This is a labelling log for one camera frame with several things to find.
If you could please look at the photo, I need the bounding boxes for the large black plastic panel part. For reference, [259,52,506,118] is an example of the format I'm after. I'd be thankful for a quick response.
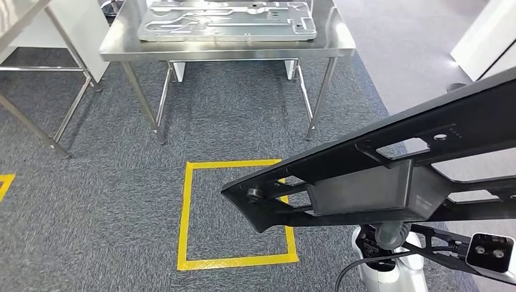
[220,66,516,277]

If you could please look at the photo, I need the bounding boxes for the stainless steel workbench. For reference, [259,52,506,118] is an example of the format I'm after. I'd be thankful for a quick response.
[99,0,357,146]

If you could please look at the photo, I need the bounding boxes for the small white panel foot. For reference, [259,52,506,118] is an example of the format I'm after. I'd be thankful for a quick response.
[284,59,299,80]
[172,61,187,83]

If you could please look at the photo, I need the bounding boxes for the grey metal fixture plate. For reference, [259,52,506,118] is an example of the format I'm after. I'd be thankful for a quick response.
[137,0,318,44]

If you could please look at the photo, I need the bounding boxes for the white cabinet panel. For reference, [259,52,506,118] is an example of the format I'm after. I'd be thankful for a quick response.
[8,0,111,84]

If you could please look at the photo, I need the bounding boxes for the white block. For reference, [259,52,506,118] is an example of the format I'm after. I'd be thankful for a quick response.
[450,0,516,82]

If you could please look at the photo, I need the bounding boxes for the stainless steel side table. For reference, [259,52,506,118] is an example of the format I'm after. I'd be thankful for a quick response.
[0,0,104,159]

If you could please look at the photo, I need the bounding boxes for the black camera cable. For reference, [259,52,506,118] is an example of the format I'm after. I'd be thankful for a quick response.
[333,246,465,292]

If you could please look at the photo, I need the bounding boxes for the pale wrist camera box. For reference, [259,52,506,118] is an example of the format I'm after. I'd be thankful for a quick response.
[465,232,516,285]

